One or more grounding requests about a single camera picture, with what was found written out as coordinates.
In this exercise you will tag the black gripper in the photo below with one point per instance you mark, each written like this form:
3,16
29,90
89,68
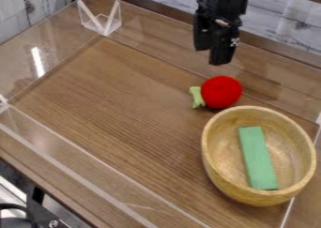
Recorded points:
220,39

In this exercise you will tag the red plush fruit green leaf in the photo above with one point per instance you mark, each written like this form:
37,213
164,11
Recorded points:
219,93

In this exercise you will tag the wooden bowl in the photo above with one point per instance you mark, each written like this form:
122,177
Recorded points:
291,147

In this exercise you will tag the green rectangular block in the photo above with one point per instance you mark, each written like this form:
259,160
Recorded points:
257,158

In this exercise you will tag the black table leg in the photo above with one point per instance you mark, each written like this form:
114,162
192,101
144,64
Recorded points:
37,195

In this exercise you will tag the clear acrylic corner bracket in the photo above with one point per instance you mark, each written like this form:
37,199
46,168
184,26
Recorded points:
102,24

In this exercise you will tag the clear acrylic tray wall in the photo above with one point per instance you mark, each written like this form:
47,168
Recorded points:
108,198

